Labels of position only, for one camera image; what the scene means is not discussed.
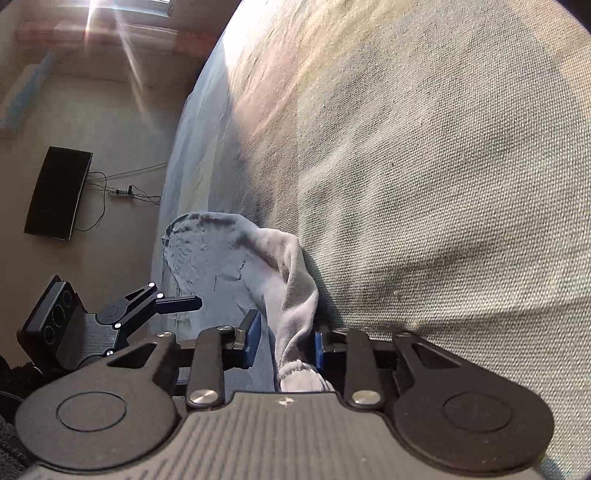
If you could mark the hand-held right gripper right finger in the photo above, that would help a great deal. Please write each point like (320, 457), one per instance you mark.
(318, 350)

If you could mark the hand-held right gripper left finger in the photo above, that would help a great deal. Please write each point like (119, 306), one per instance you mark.
(251, 339)

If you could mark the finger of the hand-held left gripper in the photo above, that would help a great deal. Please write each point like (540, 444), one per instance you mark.
(180, 303)

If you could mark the grey printed pants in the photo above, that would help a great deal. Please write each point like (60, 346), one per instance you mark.
(295, 300)

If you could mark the person's dark knit top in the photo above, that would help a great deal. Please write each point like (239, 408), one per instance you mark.
(18, 397)

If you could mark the white power strip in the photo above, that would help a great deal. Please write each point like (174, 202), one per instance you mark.
(121, 191)

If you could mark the pastel flowered bed sheet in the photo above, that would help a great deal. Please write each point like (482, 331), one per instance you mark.
(438, 184)

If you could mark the pink patterned curtain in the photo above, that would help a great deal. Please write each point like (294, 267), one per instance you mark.
(194, 44)
(51, 37)

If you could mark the bright window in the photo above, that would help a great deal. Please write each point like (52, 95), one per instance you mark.
(134, 5)

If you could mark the black wall television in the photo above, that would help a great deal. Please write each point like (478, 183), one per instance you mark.
(57, 194)

